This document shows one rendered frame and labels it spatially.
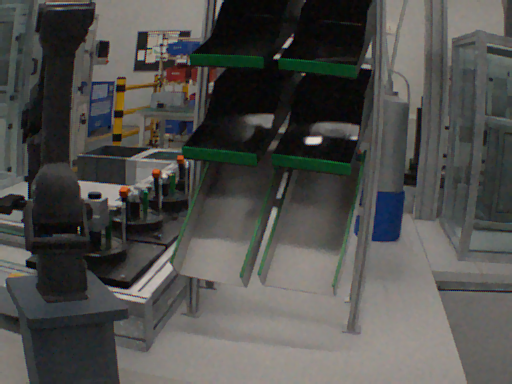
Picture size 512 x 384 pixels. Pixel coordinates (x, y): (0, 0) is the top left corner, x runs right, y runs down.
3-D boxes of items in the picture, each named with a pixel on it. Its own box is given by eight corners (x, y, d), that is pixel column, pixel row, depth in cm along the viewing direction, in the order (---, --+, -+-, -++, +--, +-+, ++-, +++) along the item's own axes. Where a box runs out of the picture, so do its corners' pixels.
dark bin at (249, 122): (257, 168, 100) (253, 128, 96) (183, 159, 104) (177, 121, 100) (301, 92, 121) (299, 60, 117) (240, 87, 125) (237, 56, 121)
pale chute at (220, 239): (247, 288, 102) (242, 276, 99) (176, 274, 106) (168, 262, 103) (289, 155, 117) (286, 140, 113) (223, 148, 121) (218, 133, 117)
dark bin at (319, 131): (350, 177, 98) (350, 137, 94) (272, 167, 102) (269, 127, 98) (374, 101, 119) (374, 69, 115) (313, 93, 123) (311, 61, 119)
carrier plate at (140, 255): (129, 291, 105) (129, 281, 104) (25, 269, 108) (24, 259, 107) (165, 255, 128) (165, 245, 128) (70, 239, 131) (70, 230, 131)
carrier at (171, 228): (167, 253, 129) (168, 195, 127) (73, 237, 133) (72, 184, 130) (194, 225, 153) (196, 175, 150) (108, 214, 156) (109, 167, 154)
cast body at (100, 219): (98, 232, 113) (98, 197, 112) (79, 229, 114) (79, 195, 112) (112, 222, 121) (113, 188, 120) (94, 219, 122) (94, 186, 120)
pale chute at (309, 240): (336, 297, 100) (334, 285, 97) (261, 285, 104) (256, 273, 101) (367, 163, 115) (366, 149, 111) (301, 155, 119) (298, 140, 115)
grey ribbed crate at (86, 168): (179, 209, 307) (181, 163, 302) (74, 196, 315) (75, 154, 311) (199, 192, 348) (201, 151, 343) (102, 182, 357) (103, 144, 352)
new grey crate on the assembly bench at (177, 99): (174, 109, 651) (176, 94, 648) (149, 108, 654) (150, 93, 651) (184, 107, 690) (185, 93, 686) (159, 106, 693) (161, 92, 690)
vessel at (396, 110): (405, 195, 179) (413, 72, 171) (361, 190, 180) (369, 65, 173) (401, 186, 192) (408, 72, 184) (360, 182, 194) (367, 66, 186)
